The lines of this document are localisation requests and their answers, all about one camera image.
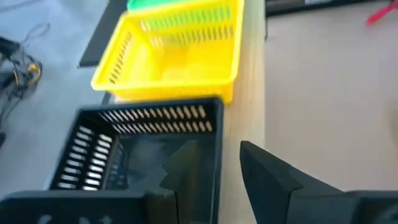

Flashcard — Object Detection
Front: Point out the yellow plastic basket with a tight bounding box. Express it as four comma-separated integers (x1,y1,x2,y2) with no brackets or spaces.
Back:
90,0,246,105

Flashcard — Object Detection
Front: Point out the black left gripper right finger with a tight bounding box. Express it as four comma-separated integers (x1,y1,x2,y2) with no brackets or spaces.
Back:
239,140,398,224

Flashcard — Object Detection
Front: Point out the green plastic basket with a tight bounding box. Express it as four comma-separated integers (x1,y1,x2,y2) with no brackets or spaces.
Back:
126,0,233,30

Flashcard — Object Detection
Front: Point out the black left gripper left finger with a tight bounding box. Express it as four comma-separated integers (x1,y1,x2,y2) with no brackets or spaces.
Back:
0,139,203,224

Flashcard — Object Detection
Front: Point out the black plastic basket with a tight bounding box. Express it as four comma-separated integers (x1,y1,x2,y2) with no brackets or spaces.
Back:
49,98,225,224

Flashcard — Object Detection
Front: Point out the black floor cable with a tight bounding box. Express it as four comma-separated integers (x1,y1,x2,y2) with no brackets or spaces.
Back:
0,36,32,123

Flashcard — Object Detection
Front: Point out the yellow floor cable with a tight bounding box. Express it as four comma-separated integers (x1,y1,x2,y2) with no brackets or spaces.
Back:
26,62,43,86

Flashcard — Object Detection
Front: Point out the black aluminium table frame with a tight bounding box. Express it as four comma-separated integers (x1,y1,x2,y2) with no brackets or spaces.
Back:
265,0,398,18

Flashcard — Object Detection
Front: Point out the red tag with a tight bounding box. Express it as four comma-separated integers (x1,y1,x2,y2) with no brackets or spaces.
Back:
366,0,398,26

